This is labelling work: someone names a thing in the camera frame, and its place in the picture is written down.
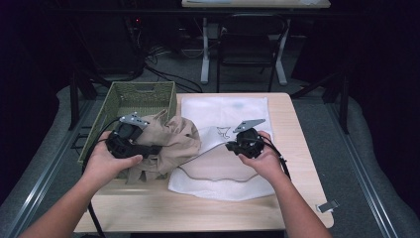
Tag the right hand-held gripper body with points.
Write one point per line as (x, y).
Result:
(251, 143)

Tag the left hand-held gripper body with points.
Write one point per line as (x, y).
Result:
(127, 145)

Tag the beige garment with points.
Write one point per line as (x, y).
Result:
(178, 142)

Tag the white mesh laundry bag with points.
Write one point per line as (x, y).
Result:
(224, 109)

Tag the green woven basket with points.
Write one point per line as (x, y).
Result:
(145, 95)

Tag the person's right hand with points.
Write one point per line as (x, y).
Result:
(269, 162)

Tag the person's left hand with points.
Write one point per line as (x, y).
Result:
(102, 162)

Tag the black metal stand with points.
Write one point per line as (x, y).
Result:
(74, 105)
(345, 109)

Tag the white desk leg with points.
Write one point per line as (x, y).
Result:
(205, 66)
(281, 66)

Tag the black folding chair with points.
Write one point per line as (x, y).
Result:
(246, 46)

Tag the grey table clip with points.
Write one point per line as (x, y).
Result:
(327, 207)

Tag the dark equipment cabinet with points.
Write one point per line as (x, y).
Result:
(109, 43)

